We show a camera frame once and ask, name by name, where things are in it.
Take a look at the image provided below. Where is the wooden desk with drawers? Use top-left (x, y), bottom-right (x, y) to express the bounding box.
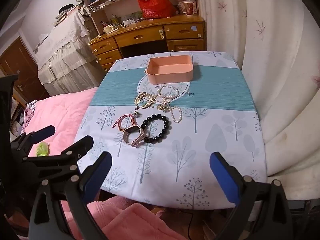
top-left (89, 15), bottom-right (207, 72)

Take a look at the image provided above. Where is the pink fleece cloth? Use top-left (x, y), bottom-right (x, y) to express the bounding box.
top-left (60, 195), bottom-right (200, 240)

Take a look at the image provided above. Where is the white floral curtain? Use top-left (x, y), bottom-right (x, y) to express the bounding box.
top-left (194, 0), bottom-right (320, 202)

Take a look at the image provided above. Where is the white lace cover cloth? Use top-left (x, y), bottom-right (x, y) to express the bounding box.
top-left (34, 5), bottom-right (100, 97)

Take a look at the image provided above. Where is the rose gold wrist watch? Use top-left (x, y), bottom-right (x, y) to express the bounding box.
top-left (122, 124), bottom-right (148, 147)

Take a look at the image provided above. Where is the gold leaf bracelet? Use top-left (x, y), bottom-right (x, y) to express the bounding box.
top-left (134, 92), bottom-right (157, 109)

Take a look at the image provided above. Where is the purple patterned cloth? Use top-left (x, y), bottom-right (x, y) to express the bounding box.
top-left (24, 101), bottom-right (38, 128)

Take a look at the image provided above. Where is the pink cord bracelet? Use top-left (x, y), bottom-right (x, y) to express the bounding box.
top-left (112, 114), bottom-right (139, 132)

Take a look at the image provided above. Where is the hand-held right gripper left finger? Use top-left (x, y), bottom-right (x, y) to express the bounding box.
top-left (28, 151), bottom-right (113, 240)

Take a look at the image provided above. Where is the brown wooden door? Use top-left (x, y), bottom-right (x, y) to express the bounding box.
top-left (0, 36), bottom-right (44, 100)

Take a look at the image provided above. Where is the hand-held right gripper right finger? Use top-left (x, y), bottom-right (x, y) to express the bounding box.
top-left (209, 152), bottom-right (293, 240)

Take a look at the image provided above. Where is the wooden shelf hutch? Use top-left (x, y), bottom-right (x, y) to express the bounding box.
top-left (75, 0), bottom-right (200, 34)

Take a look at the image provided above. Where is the pink plastic tray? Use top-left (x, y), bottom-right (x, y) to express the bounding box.
top-left (146, 54), bottom-right (195, 84)

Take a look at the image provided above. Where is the stack of books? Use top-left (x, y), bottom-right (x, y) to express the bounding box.
top-left (54, 6), bottom-right (80, 27)

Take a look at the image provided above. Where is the white pearl necklace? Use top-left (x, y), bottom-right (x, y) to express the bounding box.
top-left (164, 100), bottom-right (183, 123)

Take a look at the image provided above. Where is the red patterned paper cup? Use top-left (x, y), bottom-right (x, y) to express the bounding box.
top-left (183, 1), bottom-right (198, 17)

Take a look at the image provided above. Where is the pink blanket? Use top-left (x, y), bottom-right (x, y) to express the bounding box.
top-left (10, 87), bottom-right (100, 220)

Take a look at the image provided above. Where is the white pearl bracelet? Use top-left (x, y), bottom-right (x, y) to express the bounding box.
top-left (159, 85), bottom-right (179, 103)

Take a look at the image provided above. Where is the white wire rack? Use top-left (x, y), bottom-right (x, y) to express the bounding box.
top-left (87, 0), bottom-right (128, 13)

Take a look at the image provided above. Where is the tree print tablecloth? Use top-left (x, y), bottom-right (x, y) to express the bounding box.
top-left (75, 51), bottom-right (267, 209)

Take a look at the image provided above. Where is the green wrapper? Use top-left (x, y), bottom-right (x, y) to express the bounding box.
top-left (36, 142), bottom-right (50, 157)

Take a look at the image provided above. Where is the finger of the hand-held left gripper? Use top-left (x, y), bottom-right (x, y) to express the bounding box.
top-left (22, 135), bottom-right (94, 181)
top-left (10, 125), bottom-right (56, 156)

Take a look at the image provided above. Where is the red plastic bag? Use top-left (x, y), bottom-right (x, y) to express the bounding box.
top-left (136, 0), bottom-right (177, 19)

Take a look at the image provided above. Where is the black bead bracelet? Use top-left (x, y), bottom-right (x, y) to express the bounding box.
top-left (140, 114), bottom-right (171, 144)

